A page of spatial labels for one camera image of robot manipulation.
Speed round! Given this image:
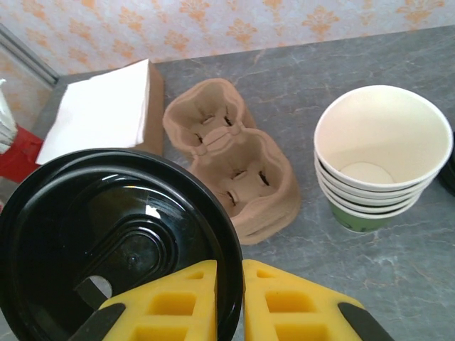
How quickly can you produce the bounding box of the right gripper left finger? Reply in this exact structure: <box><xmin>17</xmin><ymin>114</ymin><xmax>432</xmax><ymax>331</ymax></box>
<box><xmin>67</xmin><ymin>259</ymin><xmax>219</xmax><ymax>341</ymax></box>

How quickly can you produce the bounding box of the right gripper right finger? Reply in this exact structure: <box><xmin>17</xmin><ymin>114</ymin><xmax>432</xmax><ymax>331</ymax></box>
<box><xmin>242</xmin><ymin>258</ymin><xmax>396</xmax><ymax>341</ymax></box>

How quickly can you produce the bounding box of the brown pulp cup carrier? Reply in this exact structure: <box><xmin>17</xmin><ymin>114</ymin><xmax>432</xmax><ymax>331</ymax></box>
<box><xmin>237</xmin><ymin>212</ymin><xmax>299</xmax><ymax>247</ymax></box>
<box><xmin>162</xmin><ymin>78</ymin><xmax>302</xmax><ymax>228</ymax></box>

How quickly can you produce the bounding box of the brown plush toy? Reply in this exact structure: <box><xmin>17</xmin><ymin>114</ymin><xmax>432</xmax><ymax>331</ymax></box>
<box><xmin>232</xmin><ymin>198</ymin><xmax>302</xmax><ymax>239</ymax></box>

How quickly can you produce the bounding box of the green paper cup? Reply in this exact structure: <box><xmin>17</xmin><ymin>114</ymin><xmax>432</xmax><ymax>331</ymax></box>
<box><xmin>313</xmin><ymin>85</ymin><xmax>454</xmax><ymax>195</ymax></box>
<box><xmin>319</xmin><ymin>179</ymin><xmax>427</xmax><ymax>215</ymax></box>
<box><xmin>325</xmin><ymin>190</ymin><xmax>419</xmax><ymax>234</ymax></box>
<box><xmin>314</xmin><ymin>156</ymin><xmax>445</xmax><ymax>202</ymax></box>
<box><xmin>316</xmin><ymin>166</ymin><xmax>437</xmax><ymax>209</ymax></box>

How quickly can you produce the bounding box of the brown cardboard napkin holder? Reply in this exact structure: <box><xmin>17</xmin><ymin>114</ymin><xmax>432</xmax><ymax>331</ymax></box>
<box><xmin>134</xmin><ymin>62</ymin><xmax>165</xmax><ymax>157</ymax></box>

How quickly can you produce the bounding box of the white paper napkin stack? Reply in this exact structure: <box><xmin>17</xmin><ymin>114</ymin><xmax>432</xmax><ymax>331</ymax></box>
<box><xmin>35</xmin><ymin>58</ymin><xmax>152</xmax><ymax>166</ymax></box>

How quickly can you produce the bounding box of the red container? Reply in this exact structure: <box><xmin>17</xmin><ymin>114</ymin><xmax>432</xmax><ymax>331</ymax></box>
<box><xmin>0</xmin><ymin>126</ymin><xmax>46</xmax><ymax>184</ymax></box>

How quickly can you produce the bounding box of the white paper-wrapped stirrer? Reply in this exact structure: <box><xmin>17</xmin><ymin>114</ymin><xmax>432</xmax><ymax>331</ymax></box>
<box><xmin>0</xmin><ymin>101</ymin><xmax>19</xmax><ymax>154</ymax></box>

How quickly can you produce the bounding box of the aluminium frame post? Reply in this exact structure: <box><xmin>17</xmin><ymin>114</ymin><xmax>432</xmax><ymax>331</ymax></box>
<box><xmin>0</xmin><ymin>23</ymin><xmax>60</xmax><ymax>86</ymax></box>

